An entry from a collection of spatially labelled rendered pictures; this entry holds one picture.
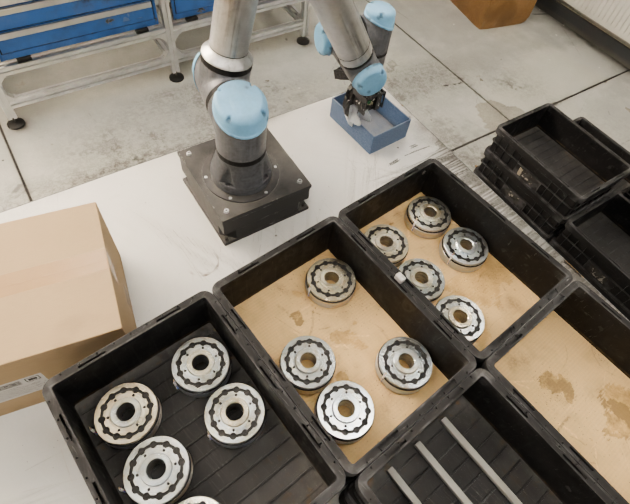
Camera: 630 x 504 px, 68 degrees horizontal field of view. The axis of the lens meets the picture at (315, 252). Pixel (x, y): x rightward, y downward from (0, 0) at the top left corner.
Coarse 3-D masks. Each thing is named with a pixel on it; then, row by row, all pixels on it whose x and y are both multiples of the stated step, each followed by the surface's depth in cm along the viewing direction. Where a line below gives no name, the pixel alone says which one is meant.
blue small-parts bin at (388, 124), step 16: (336, 96) 142; (336, 112) 143; (384, 112) 147; (400, 112) 141; (352, 128) 140; (368, 128) 145; (384, 128) 146; (400, 128) 139; (368, 144) 137; (384, 144) 140
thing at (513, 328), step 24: (384, 192) 101; (504, 216) 100; (528, 240) 97; (552, 264) 94; (408, 288) 88; (552, 288) 91; (432, 312) 85; (528, 312) 87; (456, 336) 83; (504, 336) 85; (480, 360) 82
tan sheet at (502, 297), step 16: (400, 208) 112; (368, 224) 108; (400, 224) 109; (416, 240) 107; (432, 240) 107; (416, 256) 104; (432, 256) 105; (448, 272) 103; (480, 272) 103; (496, 272) 104; (448, 288) 100; (464, 288) 101; (480, 288) 101; (496, 288) 101; (512, 288) 102; (528, 288) 102; (480, 304) 99; (496, 304) 99; (512, 304) 100; (528, 304) 100; (496, 320) 97; (512, 320) 97; (480, 336) 95; (496, 336) 95
